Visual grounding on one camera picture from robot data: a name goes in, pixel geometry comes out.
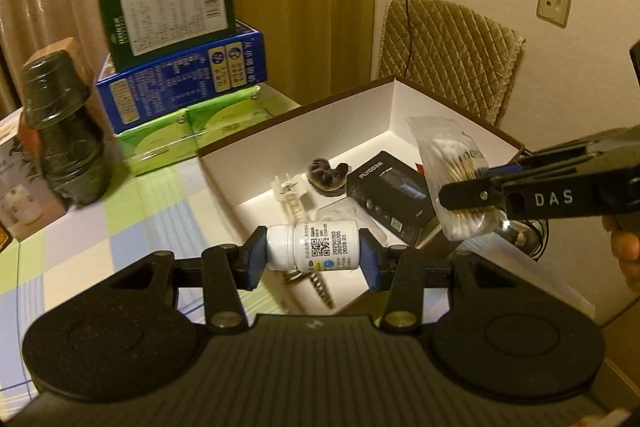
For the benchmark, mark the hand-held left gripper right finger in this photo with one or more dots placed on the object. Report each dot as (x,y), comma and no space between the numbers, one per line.
(370,263)

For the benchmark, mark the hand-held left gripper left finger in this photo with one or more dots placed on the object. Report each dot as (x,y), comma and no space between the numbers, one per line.
(252,259)

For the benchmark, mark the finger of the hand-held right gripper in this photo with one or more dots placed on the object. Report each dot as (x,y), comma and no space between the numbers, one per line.
(502,172)
(470,196)

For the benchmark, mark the bag of cotton swabs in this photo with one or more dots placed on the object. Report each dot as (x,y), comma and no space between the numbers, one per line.
(450,157)

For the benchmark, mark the white pill bottle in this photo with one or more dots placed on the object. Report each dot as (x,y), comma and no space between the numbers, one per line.
(315,246)

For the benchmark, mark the white hair claw clip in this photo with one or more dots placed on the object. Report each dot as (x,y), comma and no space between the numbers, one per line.
(290,194)

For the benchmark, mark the dark hair claw clip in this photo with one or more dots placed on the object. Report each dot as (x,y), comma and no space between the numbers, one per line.
(327,174)

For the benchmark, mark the brown cardboard box white inside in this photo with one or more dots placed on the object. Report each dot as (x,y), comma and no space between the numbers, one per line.
(350,117)

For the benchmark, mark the checkered cloth desktop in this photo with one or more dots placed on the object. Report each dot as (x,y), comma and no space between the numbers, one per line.
(150,207)

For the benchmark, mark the person's right hand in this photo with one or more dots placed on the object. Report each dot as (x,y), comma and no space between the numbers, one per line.
(625,252)

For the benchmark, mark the clear plastic packet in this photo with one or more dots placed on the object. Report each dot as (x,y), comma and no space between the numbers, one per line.
(345,212)

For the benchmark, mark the small black box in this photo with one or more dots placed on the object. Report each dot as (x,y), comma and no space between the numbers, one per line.
(390,192)

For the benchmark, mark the quilted beige chair cover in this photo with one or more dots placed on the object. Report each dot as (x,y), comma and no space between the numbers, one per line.
(450,52)

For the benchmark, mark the green tissue pack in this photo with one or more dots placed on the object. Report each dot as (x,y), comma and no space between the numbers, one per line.
(155,147)
(235,114)

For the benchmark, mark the blue carton box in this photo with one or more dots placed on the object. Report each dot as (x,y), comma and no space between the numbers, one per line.
(175,82)

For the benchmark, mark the dark wrapped jar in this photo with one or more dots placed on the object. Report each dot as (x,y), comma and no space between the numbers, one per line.
(65,137)

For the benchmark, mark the white humidifier box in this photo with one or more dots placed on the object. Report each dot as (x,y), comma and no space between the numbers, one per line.
(20,197)

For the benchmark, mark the dark green box white label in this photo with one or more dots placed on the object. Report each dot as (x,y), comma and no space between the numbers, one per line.
(170,17)

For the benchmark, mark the beige wall data socket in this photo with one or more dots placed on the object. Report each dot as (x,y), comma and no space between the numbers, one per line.
(554,4)

